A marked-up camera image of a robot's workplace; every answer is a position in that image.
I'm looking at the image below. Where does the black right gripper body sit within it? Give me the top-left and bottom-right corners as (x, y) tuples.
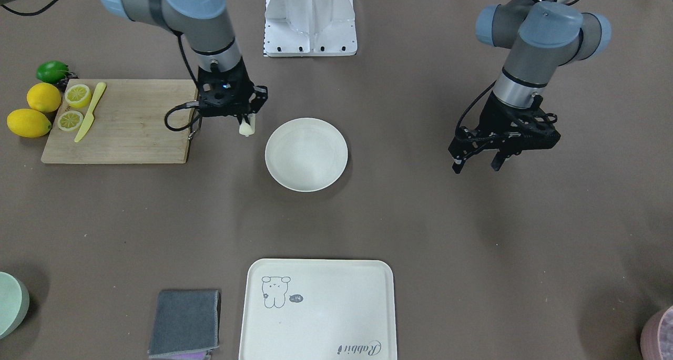
(197, 60), (268, 118)

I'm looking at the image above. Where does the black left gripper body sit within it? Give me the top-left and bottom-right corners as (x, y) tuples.
(448, 92), (545, 158)

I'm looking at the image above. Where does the cream round plate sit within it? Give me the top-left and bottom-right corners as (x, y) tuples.
(264, 118), (349, 192)

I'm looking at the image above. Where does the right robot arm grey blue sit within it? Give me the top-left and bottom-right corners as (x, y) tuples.
(2, 0), (268, 135)

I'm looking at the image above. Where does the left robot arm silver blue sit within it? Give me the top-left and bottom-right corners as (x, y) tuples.
(448, 0), (612, 173)

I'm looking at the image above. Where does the cream rectangular tray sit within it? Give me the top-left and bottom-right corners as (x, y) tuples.
(239, 259), (397, 359)

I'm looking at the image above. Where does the wooden cutting board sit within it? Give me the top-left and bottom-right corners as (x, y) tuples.
(41, 78), (197, 164)

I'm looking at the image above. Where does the yellow plastic knife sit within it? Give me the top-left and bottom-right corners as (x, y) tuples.
(74, 81), (107, 142)

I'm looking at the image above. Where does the lemon half upper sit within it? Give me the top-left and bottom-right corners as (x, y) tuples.
(64, 83), (93, 109)

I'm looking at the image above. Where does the lemon half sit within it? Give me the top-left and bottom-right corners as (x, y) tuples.
(64, 83), (93, 109)
(55, 109), (84, 132)

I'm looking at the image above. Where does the lemon half lower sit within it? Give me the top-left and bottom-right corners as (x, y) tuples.
(55, 109), (84, 132)

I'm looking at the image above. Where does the green lime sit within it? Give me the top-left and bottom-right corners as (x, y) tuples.
(35, 60), (70, 84)

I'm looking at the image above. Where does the whole yellow lemon far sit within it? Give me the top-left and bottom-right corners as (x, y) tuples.
(26, 82), (62, 112)

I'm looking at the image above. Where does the whole yellow lemon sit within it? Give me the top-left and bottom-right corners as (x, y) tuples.
(6, 108), (52, 139)
(26, 82), (62, 112)

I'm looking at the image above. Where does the whole yellow lemon near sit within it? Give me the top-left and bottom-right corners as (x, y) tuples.
(6, 108), (52, 139)

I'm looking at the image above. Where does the grey folded cloth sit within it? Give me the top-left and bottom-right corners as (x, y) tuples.
(148, 289), (220, 359)

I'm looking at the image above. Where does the pink bowl with ice cubes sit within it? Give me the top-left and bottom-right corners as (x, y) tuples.
(640, 306), (672, 359)

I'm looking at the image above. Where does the mint green bowl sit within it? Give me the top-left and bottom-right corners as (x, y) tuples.
(1, 272), (30, 339)

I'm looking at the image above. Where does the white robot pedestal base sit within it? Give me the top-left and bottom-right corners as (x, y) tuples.
(263, 0), (358, 57)

